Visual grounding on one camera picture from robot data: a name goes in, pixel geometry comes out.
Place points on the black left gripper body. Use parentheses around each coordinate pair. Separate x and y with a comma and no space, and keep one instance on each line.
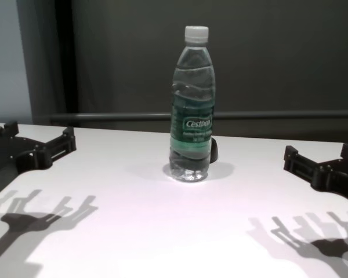
(5,156)

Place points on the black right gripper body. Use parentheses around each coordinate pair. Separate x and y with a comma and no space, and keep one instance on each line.
(342,179)

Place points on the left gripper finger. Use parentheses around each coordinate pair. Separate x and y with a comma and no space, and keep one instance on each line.
(11,128)
(66,144)

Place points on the clear water bottle green label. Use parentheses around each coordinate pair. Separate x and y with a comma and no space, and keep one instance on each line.
(191,87)

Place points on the small black object behind bottle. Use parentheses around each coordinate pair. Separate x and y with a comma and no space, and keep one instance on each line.
(214,150)

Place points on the slim grey wall handrail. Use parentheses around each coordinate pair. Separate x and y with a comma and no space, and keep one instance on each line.
(119,117)

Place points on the black vertical wall post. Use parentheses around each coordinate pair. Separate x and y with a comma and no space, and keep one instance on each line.
(66,58)

